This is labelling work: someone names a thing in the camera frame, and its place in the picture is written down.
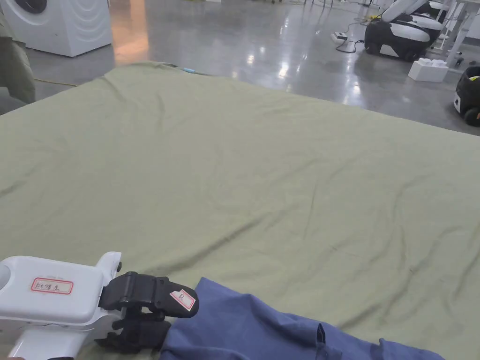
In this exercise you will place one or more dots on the white washing machine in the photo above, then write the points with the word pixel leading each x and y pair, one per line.
pixel 63 22

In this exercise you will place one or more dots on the white foam box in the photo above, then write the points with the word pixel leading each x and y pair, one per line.
pixel 427 70

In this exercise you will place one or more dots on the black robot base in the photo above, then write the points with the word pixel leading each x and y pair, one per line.
pixel 467 97

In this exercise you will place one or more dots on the dark blue shirt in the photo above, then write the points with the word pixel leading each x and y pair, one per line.
pixel 240 330

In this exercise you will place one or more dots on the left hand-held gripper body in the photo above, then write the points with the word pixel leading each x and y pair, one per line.
pixel 48 307

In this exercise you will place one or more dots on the olive green cloth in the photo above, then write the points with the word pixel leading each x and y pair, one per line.
pixel 15 67

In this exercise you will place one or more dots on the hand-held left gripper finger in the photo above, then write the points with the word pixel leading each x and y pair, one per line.
pixel 161 296
pixel 138 332

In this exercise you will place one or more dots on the black and white robot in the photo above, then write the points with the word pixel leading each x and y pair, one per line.
pixel 401 33

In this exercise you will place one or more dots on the bed with pale green sheet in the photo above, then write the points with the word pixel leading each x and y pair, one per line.
pixel 240 168

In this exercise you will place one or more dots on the white power strip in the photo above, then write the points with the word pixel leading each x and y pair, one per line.
pixel 339 36

